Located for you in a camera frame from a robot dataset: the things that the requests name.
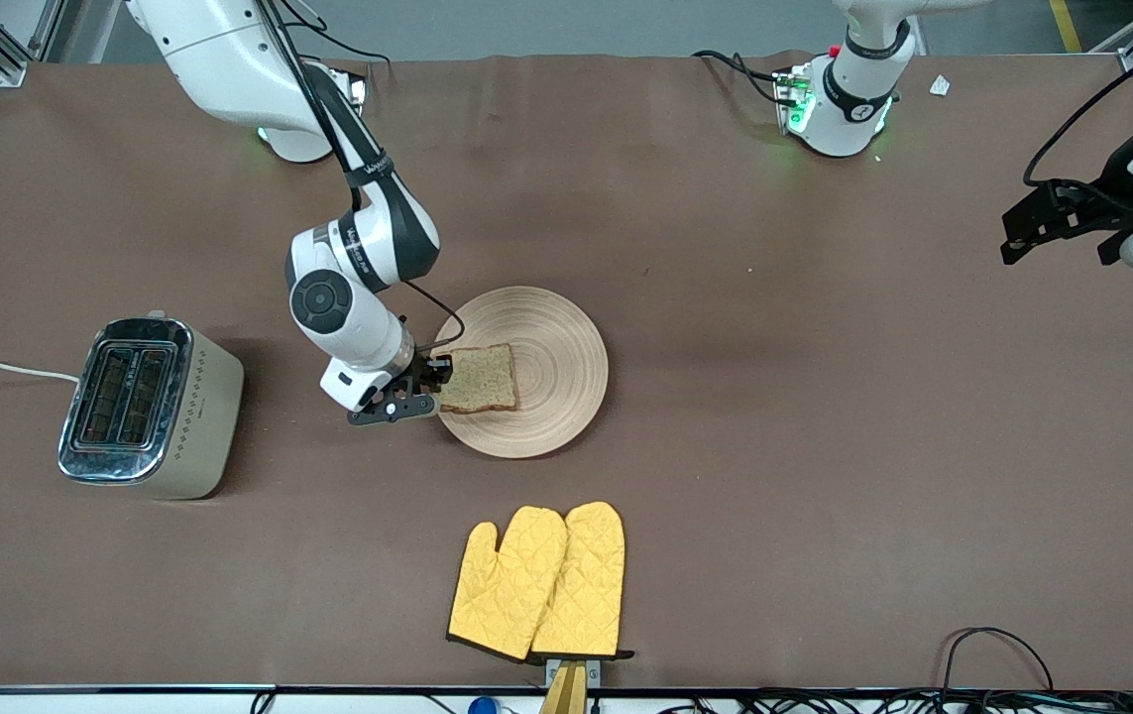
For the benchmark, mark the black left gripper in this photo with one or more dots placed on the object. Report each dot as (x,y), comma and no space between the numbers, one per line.
(1113,192)

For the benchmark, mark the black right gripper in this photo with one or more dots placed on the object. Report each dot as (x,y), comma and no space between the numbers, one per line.
(424,369)

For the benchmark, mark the brown bread slice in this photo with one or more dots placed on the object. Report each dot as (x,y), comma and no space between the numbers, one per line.
(482,379)

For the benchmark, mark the round wooden plate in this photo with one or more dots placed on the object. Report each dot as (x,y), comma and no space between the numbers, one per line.
(556,367)

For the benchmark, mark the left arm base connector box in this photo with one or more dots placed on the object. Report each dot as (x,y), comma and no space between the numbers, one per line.
(792,99)

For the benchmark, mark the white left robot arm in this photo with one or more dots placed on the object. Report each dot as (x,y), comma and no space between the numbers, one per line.
(849,109)

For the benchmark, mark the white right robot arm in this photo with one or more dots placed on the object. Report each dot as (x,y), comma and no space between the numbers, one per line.
(229,59)

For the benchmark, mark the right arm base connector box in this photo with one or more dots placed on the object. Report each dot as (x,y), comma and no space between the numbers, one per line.
(358,87)

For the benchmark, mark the beige and chrome toaster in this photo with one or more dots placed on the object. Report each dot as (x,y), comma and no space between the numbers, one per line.
(199,416)

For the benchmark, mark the small white paper scrap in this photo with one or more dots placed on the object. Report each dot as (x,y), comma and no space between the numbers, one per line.
(940,85)

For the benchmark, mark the yellow quilted oven mitt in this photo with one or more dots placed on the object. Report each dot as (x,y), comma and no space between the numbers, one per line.
(586,575)
(507,585)

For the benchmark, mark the blue round cap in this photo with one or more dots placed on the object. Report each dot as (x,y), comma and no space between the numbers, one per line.
(482,706)

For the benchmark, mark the wooden stick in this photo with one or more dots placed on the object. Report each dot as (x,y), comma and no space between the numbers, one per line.
(566,694)

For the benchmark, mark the grey metal bracket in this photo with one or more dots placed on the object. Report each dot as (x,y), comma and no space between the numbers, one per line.
(591,674)

